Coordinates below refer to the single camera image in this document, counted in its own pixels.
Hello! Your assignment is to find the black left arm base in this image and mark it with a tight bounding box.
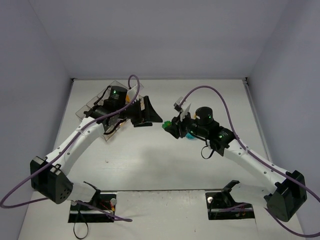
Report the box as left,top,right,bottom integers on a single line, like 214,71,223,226
68,181,118,223

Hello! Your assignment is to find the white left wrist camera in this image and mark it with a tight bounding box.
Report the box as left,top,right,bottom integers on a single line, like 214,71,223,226
126,85,139,102

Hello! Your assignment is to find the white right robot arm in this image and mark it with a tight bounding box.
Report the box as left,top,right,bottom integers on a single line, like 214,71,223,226
162,106,307,222

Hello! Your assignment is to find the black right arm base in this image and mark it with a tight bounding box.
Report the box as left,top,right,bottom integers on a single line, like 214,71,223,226
205,180,255,221

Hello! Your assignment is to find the teal rounded lego brick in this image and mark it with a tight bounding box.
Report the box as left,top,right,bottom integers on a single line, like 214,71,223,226
185,133,195,140

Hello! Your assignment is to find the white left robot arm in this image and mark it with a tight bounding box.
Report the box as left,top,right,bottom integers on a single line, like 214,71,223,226
30,85,163,204

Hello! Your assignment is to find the black cable loop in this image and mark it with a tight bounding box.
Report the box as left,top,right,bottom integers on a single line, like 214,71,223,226
72,211,89,240

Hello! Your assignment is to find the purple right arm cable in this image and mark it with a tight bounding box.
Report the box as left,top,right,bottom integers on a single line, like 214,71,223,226
179,85,320,238

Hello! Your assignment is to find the green number two lego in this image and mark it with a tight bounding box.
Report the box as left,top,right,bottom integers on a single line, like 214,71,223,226
162,120,172,130

